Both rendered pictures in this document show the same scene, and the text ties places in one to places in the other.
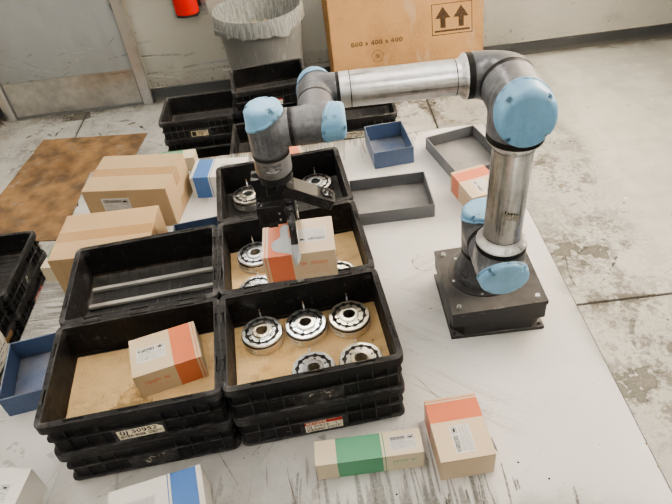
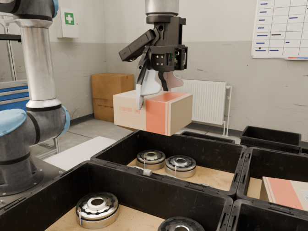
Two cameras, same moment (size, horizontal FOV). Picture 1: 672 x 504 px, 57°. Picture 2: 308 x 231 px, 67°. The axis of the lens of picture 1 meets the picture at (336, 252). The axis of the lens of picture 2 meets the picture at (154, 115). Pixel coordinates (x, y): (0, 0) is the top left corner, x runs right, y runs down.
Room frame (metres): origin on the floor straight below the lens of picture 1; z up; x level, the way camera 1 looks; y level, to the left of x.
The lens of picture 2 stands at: (1.56, 0.37, 1.23)
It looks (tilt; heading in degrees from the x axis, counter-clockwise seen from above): 16 degrees down; 211
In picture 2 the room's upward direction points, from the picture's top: straight up
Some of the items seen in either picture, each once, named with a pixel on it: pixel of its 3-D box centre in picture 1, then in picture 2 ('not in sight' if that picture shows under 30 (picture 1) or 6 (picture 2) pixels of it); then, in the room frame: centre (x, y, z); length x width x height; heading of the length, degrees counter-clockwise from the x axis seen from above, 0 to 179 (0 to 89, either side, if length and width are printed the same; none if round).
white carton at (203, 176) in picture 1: (221, 177); not in sight; (1.93, 0.38, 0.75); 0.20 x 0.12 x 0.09; 82
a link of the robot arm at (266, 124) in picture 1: (267, 129); not in sight; (1.07, 0.10, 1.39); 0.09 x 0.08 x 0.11; 89
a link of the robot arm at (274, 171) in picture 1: (273, 164); (162, 7); (1.06, 0.10, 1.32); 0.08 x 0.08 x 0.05
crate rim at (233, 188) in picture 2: (306, 327); (172, 155); (0.97, 0.09, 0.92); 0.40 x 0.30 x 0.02; 94
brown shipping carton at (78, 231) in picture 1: (113, 251); not in sight; (1.53, 0.70, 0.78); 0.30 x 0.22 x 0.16; 88
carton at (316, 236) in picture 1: (299, 248); (153, 109); (1.07, 0.08, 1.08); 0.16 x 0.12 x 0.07; 89
